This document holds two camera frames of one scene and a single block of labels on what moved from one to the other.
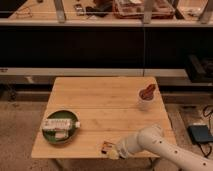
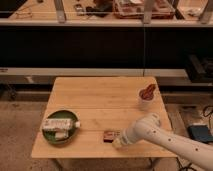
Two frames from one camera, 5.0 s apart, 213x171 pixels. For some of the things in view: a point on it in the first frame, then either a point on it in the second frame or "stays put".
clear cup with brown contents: [147, 97] stays put
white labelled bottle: [60, 124] stays put
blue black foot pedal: [200, 133] stays put
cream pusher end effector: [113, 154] to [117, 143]
